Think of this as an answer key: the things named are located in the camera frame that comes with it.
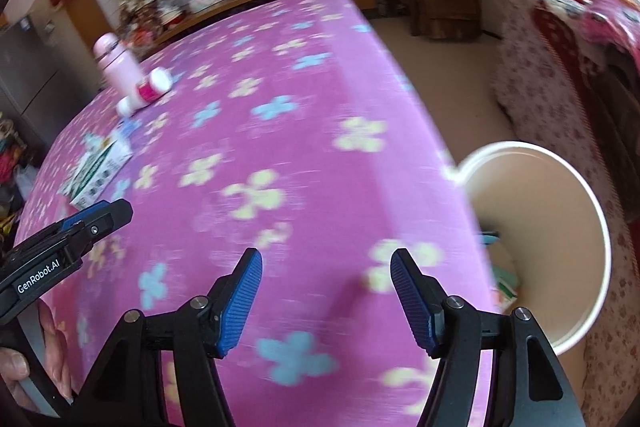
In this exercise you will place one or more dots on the white card with logo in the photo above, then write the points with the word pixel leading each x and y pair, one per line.
pixel 130 127

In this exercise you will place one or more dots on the white bottle with pink label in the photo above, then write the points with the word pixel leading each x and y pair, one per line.
pixel 147 92

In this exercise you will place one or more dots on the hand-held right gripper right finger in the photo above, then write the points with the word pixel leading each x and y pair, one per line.
pixel 412 302

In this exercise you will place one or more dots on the grey refrigerator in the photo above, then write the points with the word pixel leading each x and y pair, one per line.
pixel 40 67

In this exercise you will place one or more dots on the maroon floral sofa cover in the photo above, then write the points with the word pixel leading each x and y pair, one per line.
pixel 575 72

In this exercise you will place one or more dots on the pink cartoon blanket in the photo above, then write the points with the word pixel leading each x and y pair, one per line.
pixel 612 14

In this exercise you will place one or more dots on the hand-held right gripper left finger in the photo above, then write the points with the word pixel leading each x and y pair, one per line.
pixel 240 307

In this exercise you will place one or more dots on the pink water bottle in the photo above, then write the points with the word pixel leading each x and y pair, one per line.
pixel 117 67

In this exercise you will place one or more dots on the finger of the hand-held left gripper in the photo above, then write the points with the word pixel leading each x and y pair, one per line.
pixel 107 224
pixel 85 217

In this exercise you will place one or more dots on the white round waste bin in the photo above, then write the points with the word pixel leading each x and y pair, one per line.
pixel 550 207

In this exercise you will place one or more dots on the sofa with floral cover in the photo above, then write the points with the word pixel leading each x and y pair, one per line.
pixel 540 107

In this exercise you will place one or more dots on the white and green medicine box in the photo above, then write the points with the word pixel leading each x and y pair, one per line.
pixel 95 172

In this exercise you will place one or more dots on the person's left hand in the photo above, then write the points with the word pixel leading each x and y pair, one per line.
pixel 55 347

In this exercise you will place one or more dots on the plastic bag of items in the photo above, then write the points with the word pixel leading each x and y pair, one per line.
pixel 142 22

